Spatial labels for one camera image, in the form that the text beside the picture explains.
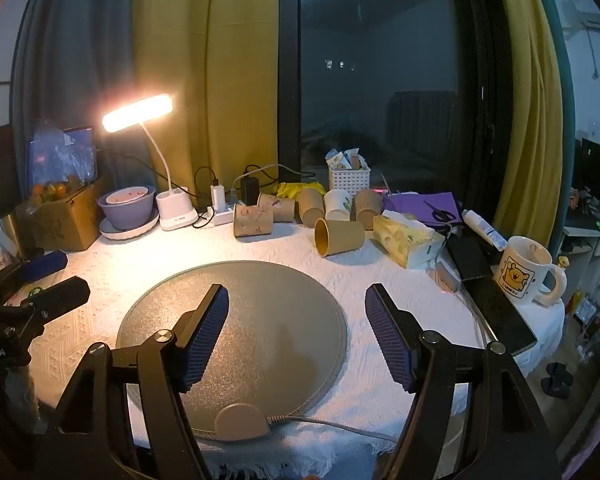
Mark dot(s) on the pile of small orange fruits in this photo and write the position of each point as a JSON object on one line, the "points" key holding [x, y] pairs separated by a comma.
{"points": [[50, 190]]}

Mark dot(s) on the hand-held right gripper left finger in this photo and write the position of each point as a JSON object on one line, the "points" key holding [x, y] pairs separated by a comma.
{"points": [[207, 340]]}

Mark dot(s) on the white charger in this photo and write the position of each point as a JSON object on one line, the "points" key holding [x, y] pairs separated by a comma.
{"points": [[217, 196]]}

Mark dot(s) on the purple notebook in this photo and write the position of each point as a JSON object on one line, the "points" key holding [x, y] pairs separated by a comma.
{"points": [[410, 205]]}

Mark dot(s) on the yellow rubber gloves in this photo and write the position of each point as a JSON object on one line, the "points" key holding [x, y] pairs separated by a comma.
{"points": [[287, 190]]}

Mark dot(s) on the black window frame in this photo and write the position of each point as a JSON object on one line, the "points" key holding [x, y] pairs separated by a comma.
{"points": [[289, 60]]}

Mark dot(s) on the brown printed paper cup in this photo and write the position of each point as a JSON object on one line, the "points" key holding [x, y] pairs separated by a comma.
{"points": [[252, 221], [280, 208]]}

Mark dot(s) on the white air conditioner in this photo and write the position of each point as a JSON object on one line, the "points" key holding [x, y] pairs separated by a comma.
{"points": [[582, 10]]}

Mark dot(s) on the black slippers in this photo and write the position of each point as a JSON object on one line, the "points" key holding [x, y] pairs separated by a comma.
{"points": [[557, 380]]}

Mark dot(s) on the yellow curtain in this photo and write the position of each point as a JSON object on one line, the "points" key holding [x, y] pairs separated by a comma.
{"points": [[205, 60], [525, 110]]}

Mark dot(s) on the white desk lamp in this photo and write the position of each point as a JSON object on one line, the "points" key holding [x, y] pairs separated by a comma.
{"points": [[175, 212]]}

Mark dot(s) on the white paper cup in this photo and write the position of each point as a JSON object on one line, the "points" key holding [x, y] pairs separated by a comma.
{"points": [[336, 206]]}

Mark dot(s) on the round grey mat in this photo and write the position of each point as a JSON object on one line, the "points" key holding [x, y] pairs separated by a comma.
{"points": [[270, 320]]}

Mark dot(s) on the clear plastic bag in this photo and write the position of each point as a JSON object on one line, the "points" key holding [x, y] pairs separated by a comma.
{"points": [[55, 160]]}

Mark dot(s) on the pile of small packets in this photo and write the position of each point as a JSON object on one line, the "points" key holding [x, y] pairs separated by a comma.
{"points": [[345, 158]]}

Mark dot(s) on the pink bowl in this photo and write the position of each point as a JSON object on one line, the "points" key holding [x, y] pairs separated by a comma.
{"points": [[127, 196]]}

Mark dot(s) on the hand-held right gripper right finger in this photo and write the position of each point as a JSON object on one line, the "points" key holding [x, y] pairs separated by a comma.
{"points": [[387, 340]]}

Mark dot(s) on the black charger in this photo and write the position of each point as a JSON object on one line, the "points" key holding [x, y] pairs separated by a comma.
{"points": [[250, 190]]}

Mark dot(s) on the purple bowl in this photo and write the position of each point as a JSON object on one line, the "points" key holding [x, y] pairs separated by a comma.
{"points": [[125, 217]]}

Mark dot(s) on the purple plate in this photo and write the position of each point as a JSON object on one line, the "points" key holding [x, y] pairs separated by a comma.
{"points": [[130, 234]]}

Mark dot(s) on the white plastic basket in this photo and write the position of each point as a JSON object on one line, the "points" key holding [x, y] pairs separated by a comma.
{"points": [[349, 180]]}

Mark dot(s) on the small grey box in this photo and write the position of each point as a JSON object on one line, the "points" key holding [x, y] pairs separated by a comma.
{"points": [[446, 276]]}

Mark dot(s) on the plain brown paper cup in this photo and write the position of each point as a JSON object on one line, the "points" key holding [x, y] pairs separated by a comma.
{"points": [[311, 207], [368, 210], [342, 237]]}

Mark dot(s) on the white power strip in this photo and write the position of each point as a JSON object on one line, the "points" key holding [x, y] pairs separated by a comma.
{"points": [[222, 218]]}

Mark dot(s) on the pink mat controller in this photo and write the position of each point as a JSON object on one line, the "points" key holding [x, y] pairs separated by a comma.
{"points": [[242, 422]]}

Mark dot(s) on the black scissors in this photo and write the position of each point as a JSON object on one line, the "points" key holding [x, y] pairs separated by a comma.
{"points": [[442, 214]]}

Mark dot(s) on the black phone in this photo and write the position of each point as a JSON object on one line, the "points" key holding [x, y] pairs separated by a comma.
{"points": [[500, 315]]}

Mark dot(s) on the white tube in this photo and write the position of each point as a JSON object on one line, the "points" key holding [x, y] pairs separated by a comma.
{"points": [[485, 230]]}

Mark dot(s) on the cardboard box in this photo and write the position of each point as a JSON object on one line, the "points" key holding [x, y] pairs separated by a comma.
{"points": [[70, 222]]}

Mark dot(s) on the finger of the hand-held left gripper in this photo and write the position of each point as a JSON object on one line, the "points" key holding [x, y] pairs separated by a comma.
{"points": [[62, 294], [42, 265]]}

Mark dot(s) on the yellow tissue pack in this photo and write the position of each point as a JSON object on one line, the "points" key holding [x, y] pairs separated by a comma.
{"points": [[405, 242]]}

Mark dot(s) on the grey blue curtain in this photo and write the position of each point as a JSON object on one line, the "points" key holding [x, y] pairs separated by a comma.
{"points": [[80, 60]]}

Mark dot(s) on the cream cartoon mug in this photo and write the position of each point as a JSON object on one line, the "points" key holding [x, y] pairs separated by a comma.
{"points": [[522, 272]]}

